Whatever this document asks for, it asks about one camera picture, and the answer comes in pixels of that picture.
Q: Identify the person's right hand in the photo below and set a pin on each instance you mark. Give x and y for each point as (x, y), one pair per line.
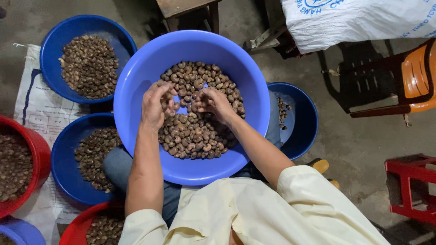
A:
(215, 102)

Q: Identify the person's left hand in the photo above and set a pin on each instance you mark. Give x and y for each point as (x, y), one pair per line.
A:
(153, 107)

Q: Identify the person's right fingers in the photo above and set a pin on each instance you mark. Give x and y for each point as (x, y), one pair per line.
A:
(201, 100)

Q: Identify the person's left fingers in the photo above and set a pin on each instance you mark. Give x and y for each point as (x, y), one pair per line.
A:
(167, 93)

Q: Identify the heap of raw cashew nuts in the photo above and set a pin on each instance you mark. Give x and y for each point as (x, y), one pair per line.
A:
(201, 136)

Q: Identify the large light blue plastic basin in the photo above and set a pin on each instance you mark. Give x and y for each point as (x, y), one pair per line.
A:
(218, 54)

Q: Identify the dark blue basin of cashews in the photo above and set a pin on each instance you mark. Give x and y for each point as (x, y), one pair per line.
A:
(88, 160)
(89, 66)

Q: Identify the wooden stool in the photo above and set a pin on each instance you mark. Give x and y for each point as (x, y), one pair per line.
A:
(187, 13)

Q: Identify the nearly empty dark blue basin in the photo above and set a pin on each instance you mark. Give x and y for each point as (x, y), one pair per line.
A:
(303, 119)

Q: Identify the person's cream shirt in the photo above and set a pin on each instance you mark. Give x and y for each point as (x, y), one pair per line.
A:
(255, 214)

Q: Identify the white printed sack mat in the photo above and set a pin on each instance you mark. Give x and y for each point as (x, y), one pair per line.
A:
(41, 109)

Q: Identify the yellow sandal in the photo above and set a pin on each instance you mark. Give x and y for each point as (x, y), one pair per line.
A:
(322, 166)

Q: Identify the red basin of cashews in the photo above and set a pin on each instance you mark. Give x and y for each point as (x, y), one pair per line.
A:
(20, 166)
(98, 226)

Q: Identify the white woven sack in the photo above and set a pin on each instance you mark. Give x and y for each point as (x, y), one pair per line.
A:
(357, 22)

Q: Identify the orange and brown plastic chair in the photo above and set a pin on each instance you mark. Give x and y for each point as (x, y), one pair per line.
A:
(402, 81)

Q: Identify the small light blue basin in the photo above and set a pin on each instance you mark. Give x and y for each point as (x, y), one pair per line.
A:
(20, 233)

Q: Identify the red plastic stool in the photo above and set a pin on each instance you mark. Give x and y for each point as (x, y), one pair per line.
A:
(412, 187)

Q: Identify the wooden table leg frame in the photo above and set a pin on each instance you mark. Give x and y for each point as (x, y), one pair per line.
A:
(269, 34)

